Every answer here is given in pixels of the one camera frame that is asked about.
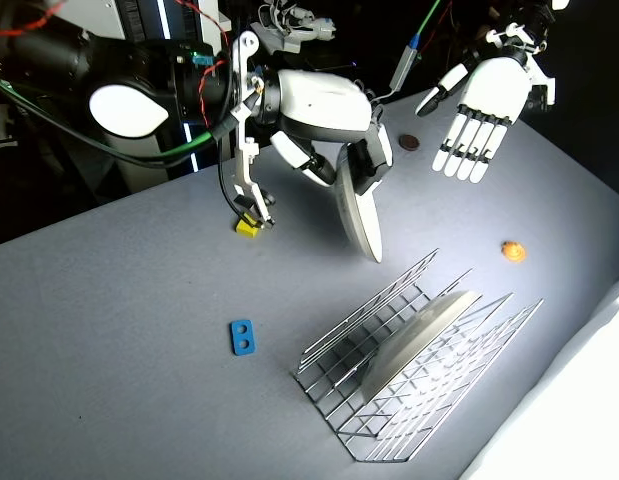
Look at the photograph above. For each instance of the brown round disc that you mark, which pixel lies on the brown round disc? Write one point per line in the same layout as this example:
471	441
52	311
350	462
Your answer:
409	142

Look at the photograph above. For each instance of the white robot column blue light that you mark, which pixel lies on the white robot column blue light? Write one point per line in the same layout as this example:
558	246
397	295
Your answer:
101	15

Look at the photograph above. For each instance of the grey adapter with blue plug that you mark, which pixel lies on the grey adapter with blue plug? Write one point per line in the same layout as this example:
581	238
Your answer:
405	65

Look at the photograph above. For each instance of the white round plate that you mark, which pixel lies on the white round plate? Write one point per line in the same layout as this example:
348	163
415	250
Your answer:
364	225
419	340

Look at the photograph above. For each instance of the yellow rectangular block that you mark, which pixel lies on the yellow rectangular block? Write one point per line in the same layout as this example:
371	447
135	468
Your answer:
246	229

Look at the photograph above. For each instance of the orange swirl cookie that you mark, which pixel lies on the orange swirl cookie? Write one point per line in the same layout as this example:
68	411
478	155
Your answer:
514	252

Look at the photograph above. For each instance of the white cloth backdrop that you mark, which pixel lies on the white cloth backdrop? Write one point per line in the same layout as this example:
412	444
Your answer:
564	425

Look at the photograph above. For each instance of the blue block with two holes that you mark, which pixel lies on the blue block with two holes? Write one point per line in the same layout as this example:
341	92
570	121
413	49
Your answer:
242	338

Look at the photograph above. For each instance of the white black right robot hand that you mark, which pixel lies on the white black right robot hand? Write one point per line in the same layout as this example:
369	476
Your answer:
324	105

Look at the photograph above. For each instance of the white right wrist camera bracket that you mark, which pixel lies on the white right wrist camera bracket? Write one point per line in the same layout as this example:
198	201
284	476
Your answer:
244	165

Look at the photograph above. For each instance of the white robot hand on stand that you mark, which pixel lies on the white robot hand on stand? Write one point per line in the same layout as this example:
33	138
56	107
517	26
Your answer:
289	42

